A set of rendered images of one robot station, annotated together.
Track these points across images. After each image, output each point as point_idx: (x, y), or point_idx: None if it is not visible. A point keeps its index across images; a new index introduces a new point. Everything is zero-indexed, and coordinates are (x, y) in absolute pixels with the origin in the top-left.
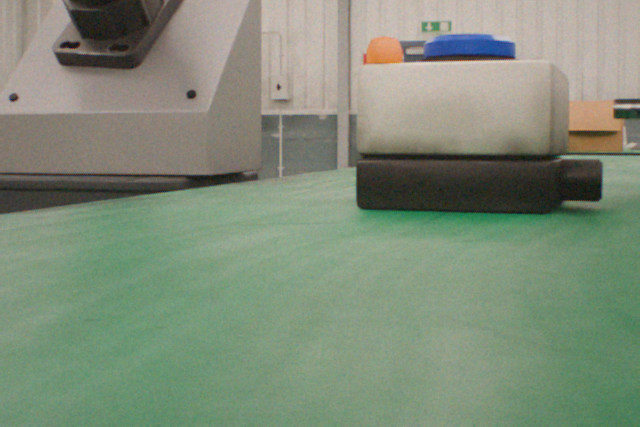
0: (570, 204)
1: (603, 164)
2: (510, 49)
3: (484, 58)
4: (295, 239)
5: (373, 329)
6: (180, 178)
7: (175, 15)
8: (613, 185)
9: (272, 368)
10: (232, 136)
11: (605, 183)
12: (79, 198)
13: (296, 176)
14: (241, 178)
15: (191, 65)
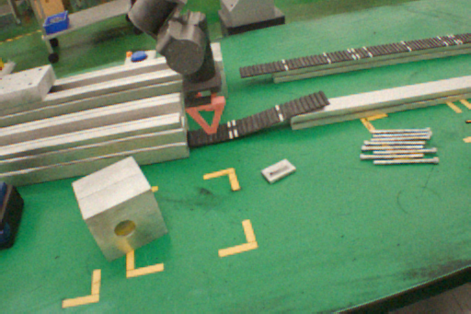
0: None
1: (430, 36)
2: (135, 59)
3: (131, 61)
4: None
5: None
6: (227, 27)
7: None
8: (226, 73)
9: None
10: (249, 14)
11: (236, 70)
12: (223, 23)
13: (242, 33)
14: (269, 20)
15: None
